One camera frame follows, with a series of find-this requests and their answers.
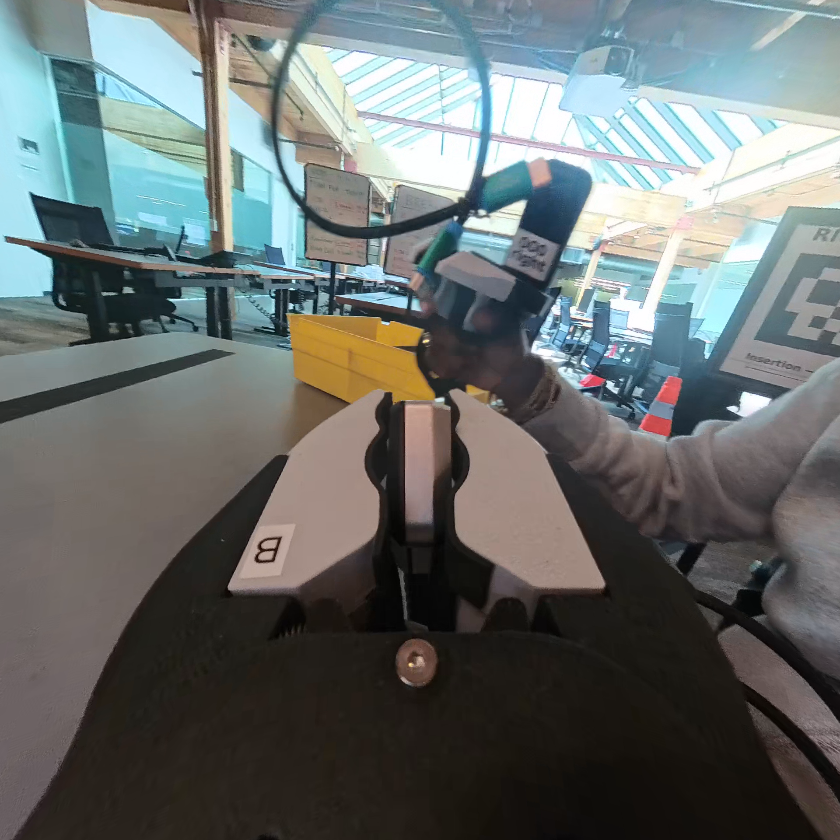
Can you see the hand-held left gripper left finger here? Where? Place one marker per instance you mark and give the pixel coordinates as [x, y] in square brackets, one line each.
[308, 512]

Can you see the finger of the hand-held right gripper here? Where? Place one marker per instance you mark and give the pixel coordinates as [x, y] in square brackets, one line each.
[479, 279]

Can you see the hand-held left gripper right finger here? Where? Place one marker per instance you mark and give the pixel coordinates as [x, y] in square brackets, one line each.
[525, 512]

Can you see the yellow plastic bin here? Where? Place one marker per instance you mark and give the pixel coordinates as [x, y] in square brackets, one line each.
[354, 354]

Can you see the person's right forearm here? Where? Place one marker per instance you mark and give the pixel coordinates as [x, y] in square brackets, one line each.
[656, 472]

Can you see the person's right hand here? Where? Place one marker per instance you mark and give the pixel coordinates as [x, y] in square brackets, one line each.
[485, 361]

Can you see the whiteboard with writing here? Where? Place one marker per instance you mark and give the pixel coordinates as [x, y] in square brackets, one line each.
[403, 253]
[338, 190]

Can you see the white ceiling projector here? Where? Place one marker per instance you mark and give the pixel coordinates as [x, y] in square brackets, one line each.
[597, 85]

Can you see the orange traffic cone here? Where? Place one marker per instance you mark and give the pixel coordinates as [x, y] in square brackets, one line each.
[663, 413]

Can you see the row of black office chairs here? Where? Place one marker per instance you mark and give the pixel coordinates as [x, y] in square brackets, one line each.
[669, 341]

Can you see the checker marker sign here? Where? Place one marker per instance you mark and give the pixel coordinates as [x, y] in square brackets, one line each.
[774, 315]

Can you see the person's grey hoodie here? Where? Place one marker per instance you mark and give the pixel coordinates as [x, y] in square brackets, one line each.
[814, 525]

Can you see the office desk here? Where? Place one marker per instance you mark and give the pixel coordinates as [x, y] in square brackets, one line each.
[98, 256]

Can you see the black office chair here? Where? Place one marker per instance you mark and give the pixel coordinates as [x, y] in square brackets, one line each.
[72, 223]

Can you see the wooden post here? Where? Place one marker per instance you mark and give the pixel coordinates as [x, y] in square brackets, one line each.
[216, 197]

